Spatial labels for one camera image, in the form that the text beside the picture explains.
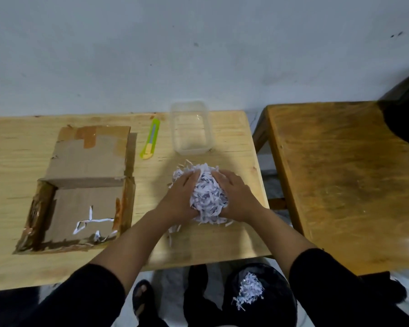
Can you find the person's right hand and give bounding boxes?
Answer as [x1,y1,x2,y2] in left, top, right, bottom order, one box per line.
[211,170,266,224]

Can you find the person's left hand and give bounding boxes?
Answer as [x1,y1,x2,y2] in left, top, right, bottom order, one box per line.
[156,169,202,226]

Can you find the pile of shredded white paper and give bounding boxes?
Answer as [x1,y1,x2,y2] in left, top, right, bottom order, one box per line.
[167,160,235,235]

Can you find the person's left forearm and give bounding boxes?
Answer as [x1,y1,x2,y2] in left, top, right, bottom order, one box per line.
[24,208,191,327]

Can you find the person's right forearm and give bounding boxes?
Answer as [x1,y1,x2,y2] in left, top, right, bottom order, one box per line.
[245,207,409,327]

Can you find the clear plastic container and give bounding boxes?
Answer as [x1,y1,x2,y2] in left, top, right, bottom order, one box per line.
[170,101,215,156]

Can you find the yellow-green utility knife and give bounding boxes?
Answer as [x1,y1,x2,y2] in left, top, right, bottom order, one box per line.
[140,118,161,160]

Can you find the open brown cardboard box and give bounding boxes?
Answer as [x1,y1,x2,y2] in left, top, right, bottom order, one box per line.
[14,125,137,255]

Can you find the white paper strips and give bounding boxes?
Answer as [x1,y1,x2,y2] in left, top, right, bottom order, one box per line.
[72,206,118,243]

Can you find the shredded paper clump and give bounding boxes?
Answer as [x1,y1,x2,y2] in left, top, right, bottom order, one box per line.
[232,272,265,311]

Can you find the dark brown wooden table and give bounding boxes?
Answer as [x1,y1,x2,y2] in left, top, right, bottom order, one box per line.
[252,101,409,277]

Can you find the person's leg in black trousers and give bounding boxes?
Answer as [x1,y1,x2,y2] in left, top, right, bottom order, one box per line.
[183,265,226,327]

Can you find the black waste bin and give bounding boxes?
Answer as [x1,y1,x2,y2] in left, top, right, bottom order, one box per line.
[222,263,298,327]

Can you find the person's foot in sandal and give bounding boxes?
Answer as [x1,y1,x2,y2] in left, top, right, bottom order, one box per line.
[132,279,157,321]

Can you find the black bulky object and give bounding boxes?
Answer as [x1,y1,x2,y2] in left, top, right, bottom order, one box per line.
[377,67,409,147]

